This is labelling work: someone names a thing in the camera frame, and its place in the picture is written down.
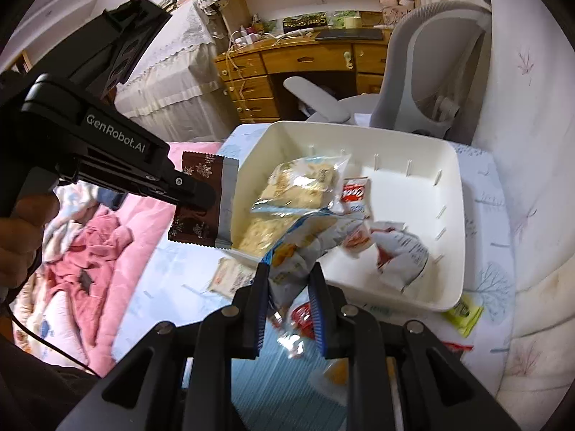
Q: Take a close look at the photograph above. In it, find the white plastic storage bin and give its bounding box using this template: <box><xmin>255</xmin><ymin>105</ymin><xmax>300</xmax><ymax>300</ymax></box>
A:
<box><xmin>219</xmin><ymin>121</ymin><xmax>465</xmax><ymax>312</ymax></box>

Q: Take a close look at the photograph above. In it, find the black laptop on desk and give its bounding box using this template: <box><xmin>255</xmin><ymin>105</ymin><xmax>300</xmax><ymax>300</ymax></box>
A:
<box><xmin>315</xmin><ymin>28</ymin><xmax>384</xmax><ymax>41</ymax></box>

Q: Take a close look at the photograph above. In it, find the white floral curtain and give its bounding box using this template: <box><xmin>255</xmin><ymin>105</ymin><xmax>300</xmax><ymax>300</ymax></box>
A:
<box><xmin>412</xmin><ymin>0</ymin><xmax>575</xmax><ymax>431</ymax></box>

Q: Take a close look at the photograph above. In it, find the lace covered piano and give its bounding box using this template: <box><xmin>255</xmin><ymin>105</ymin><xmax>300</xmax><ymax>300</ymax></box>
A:
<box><xmin>115</xmin><ymin>0</ymin><xmax>239</xmax><ymax>142</ymax></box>

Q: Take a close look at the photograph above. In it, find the clear bag of crackers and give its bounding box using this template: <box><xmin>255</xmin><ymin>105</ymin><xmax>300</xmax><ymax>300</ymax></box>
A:
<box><xmin>252</xmin><ymin>155</ymin><xmax>351</xmax><ymax>213</ymax></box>

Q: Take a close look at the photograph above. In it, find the red candy ball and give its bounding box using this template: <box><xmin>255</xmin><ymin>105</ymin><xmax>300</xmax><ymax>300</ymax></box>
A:
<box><xmin>290</xmin><ymin>302</ymin><xmax>315</xmax><ymax>339</ymax></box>

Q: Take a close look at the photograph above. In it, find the person's left hand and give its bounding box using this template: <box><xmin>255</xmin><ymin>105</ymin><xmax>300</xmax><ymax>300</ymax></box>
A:
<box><xmin>0</xmin><ymin>193</ymin><xmax>59</xmax><ymax>289</ymax></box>

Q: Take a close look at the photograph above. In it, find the black cable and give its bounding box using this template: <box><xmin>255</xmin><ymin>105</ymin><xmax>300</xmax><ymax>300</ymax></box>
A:
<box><xmin>4</xmin><ymin>301</ymin><xmax>102</xmax><ymax>378</ymax></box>

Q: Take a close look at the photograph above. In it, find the red white cookie packet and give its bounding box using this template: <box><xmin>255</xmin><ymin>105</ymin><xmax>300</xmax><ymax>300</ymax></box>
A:
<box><xmin>340</xmin><ymin>176</ymin><xmax>371</xmax><ymax>219</ymax></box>

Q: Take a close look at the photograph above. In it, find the grey office chair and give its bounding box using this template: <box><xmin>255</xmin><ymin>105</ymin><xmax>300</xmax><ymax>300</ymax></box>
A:
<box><xmin>284</xmin><ymin>1</ymin><xmax>492</xmax><ymax>139</ymax></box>

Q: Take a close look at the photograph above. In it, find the green snack packet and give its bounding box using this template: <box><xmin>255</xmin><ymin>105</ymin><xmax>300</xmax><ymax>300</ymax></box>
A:
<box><xmin>442</xmin><ymin>293</ymin><xmax>483</xmax><ymax>338</ymax></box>

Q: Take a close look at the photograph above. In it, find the brown snowflake snack packet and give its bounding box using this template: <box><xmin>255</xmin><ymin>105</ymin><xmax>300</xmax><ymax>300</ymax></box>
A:
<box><xmin>167</xmin><ymin>152</ymin><xmax>239</xmax><ymax>249</ymax></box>

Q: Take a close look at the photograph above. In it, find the clear bag of popcorn snack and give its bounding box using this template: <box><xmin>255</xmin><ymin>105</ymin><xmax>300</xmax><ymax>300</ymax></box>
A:
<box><xmin>236</xmin><ymin>213</ymin><xmax>299</xmax><ymax>258</ymax></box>

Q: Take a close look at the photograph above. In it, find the pink bed quilt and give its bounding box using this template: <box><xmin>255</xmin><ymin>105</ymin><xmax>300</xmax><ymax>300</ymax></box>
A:
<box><xmin>10</xmin><ymin>140</ymin><xmax>224</xmax><ymax>378</ymax></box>

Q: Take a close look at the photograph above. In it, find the small beige snack packet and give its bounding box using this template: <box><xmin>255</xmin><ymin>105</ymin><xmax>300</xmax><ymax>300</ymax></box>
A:
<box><xmin>208</xmin><ymin>258</ymin><xmax>256</xmax><ymax>300</ymax></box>

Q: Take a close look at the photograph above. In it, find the blue white snack bag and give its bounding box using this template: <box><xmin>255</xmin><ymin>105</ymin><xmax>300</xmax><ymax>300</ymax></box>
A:
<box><xmin>261</xmin><ymin>209</ymin><xmax>364</xmax><ymax>314</ymax></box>

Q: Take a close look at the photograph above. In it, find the pink crumpled clothing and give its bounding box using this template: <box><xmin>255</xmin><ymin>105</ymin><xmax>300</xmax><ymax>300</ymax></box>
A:
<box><xmin>45</xmin><ymin>212</ymin><xmax>134</xmax><ymax>346</ymax></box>

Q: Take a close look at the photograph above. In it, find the wooden desk with drawers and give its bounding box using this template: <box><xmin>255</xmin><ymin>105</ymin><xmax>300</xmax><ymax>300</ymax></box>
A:
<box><xmin>212</xmin><ymin>26</ymin><xmax>392</xmax><ymax>125</ymax></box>

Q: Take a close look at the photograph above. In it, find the orange bread clear package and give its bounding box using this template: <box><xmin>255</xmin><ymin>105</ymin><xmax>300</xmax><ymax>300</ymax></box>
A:
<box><xmin>309</xmin><ymin>358</ymin><xmax>397</xmax><ymax>407</ymax></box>

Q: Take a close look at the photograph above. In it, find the patterned tablecloth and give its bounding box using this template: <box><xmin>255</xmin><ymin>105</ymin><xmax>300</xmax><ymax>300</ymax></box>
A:
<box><xmin>111</xmin><ymin>122</ymin><xmax>518</xmax><ymax>431</ymax></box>

